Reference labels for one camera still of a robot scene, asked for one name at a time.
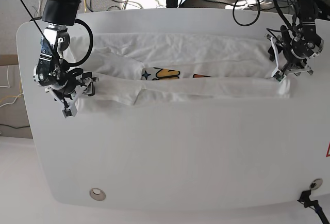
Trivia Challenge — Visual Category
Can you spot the black clamp with cable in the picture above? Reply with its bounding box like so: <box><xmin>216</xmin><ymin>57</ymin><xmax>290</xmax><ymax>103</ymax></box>
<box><xmin>298</xmin><ymin>190</ymin><xmax>329</xmax><ymax>224</ymax></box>

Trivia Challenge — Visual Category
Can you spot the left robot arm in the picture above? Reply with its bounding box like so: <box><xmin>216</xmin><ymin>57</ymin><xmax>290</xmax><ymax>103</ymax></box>
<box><xmin>267</xmin><ymin>0</ymin><xmax>324</xmax><ymax>82</ymax></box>

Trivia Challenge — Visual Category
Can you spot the white printed T-shirt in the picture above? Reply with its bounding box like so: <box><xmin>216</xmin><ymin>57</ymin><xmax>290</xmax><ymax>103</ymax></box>
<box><xmin>76</xmin><ymin>33</ymin><xmax>294</xmax><ymax>114</ymax></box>

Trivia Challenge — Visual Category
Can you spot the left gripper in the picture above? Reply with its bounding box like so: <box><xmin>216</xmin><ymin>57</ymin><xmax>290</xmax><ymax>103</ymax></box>
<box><xmin>267</xmin><ymin>27</ymin><xmax>315</xmax><ymax>76</ymax></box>

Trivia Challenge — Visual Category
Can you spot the round metal table grommet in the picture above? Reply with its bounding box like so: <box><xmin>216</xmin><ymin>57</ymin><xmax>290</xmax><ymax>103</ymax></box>
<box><xmin>89</xmin><ymin>188</ymin><xmax>106</xmax><ymax>201</ymax></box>

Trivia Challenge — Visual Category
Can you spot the red white warning sticker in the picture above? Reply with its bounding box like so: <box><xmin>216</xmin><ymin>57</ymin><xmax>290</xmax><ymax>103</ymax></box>
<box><xmin>326</xmin><ymin>143</ymin><xmax>330</xmax><ymax>157</ymax></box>

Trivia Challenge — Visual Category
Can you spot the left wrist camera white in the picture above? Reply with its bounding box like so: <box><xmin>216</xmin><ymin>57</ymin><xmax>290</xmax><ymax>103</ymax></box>
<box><xmin>266</xmin><ymin>34</ymin><xmax>286</xmax><ymax>83</ymax></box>

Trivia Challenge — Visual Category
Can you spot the round grommet with cable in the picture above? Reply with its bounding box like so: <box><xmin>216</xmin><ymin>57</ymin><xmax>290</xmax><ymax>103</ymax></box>
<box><xmin>309</xmin><ymin>178</ymin><xmax>323</xmax><ymax>190</ymax></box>

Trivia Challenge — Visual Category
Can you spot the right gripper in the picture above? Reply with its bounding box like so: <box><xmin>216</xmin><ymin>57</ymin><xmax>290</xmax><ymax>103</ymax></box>
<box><xmin>45</xmin><ymin>72</ymin><xmax>99</xmax><ymax>97</ymax></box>

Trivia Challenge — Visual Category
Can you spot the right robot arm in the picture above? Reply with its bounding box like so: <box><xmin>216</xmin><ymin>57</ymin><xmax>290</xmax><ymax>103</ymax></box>
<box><xmin>31</xmin><ymin>0</ymin><xmax>97</xmax><ymax>108</ymax></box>

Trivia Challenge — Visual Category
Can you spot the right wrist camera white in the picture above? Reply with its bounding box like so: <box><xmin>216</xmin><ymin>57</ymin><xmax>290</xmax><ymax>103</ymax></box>
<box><xmin>48</xmin><ymin>77</ymin><xmax>92</xmax><ymax>118</ymax></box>

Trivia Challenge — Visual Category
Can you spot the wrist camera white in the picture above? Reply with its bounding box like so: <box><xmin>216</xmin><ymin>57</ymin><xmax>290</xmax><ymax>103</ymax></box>
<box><xmin>266</xmin><ymin>34</ymin><xmax>286</xmax><ymax>83</ymax></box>
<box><xmin>48</xmin><ymin>77</ymin><xmax>92</xmax><ymax>118</ymax></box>

